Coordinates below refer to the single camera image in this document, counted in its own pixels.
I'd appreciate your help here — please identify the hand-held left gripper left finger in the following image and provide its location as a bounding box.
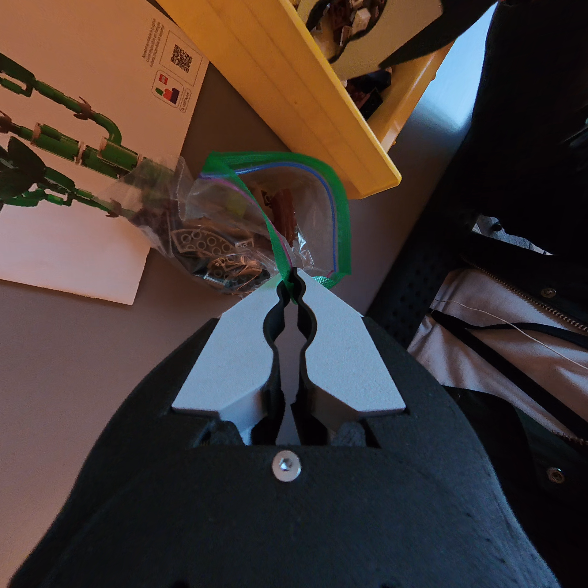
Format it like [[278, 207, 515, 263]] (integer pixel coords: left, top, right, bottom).
[[171, 268, 298, 445]]

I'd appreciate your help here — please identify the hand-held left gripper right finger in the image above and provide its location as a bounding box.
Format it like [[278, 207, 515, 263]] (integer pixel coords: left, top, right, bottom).
[[296, 268, 407, 445]]

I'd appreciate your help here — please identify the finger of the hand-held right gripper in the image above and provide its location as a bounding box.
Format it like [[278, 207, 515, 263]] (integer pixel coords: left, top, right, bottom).
[[328, 0, 443, 80]]

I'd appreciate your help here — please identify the pile of toy building bricks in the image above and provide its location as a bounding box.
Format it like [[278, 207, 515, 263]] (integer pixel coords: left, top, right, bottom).
[[294, 0, 397, 121]]

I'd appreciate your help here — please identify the small cluster of toy bricks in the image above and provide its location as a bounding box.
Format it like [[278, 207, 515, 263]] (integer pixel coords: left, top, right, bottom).
[[131, 184, 299, 295]]

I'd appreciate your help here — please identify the yellow plastic storage bin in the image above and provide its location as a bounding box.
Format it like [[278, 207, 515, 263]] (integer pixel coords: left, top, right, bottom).
[[156, 0, 456, 200]]

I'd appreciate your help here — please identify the clear zip bag green seal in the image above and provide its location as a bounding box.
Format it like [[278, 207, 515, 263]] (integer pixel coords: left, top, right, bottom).
[[103, 152, 353, 306]]

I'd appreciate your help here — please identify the grey desk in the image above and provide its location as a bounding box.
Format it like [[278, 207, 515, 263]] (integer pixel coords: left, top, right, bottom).
[[0, 0, 497, 588]]

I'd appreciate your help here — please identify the black perforated chair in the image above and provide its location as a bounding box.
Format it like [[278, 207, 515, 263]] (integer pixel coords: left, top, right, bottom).
[[367, 138, 474, 350]]

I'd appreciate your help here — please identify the white shirt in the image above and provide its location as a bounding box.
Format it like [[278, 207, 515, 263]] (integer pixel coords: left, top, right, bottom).
[[408, 268, 588, 447]]

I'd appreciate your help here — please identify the dark green jacket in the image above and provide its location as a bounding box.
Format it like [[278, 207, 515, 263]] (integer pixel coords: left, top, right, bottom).
[[452, 0, 588, 552]]

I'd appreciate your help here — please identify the plant building instruction booklet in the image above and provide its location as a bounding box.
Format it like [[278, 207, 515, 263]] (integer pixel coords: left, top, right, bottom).
[[0, 0, 209, 306]]

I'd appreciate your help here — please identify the black lanyard strap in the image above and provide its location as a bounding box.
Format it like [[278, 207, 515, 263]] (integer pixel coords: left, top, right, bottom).
[[429, 309, 588, 444]]

